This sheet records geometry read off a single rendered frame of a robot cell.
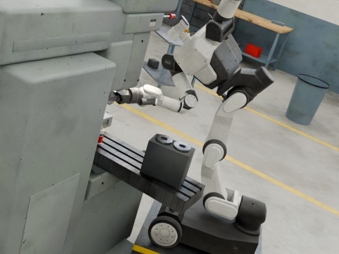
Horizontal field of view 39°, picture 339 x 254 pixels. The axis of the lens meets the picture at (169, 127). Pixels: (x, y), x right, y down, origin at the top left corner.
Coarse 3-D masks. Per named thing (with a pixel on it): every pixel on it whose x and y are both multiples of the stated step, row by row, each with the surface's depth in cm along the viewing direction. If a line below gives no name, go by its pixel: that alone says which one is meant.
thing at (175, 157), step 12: (156, 144) 234; (168, 144) 236; (180, 144) 237; (144, 156) 238; (156, 156) 236; (168, 156) 234; (180, 156) 232; (192, 156) 240; (144, 168) 240; (156, 168) 238; (168, 168) 236; (180, 168) 234; (168, 180) 238; (180, 180) 236
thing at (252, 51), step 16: (208, 0) 941; (176, 16) 946; (192, 16) 1004; (240, 16) 879; (256, 16) 928; (192, 32) 944; (288, 32) 910; (240, 48) 932; (256, 48) 892; (272, 48) 866
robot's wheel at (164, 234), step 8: (160, 216) 279; (152, 224) 278; (160, 224) 279; (168, 224) 275; (176, 224) 276; (152, 232) 280; (160, 232) 281; (168, 232) 280; (176, 232) 276; (152, 240) 282; (160, 240) 283; (168, 240) 281; (176, 240) 278
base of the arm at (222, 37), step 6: (234, 18) 249; (210, 24) 242; (216, 24) 240; (210, 30) 244; (216, 30) 242; (222, 30) 242; (228, 30) 250; (210, 36) 247; (216, 36) 245; (222, 36) 244
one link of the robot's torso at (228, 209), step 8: (232, 192) 301; (208, 200) 287; (216, 200) 286; (224, 200) 286; (232, 200) 295; (240, 200) 291; (208, 208) 288; (216, 208) 287; (224, 208) 286; (232, 208) 285; (224, 216) 289; (232, 216) 287
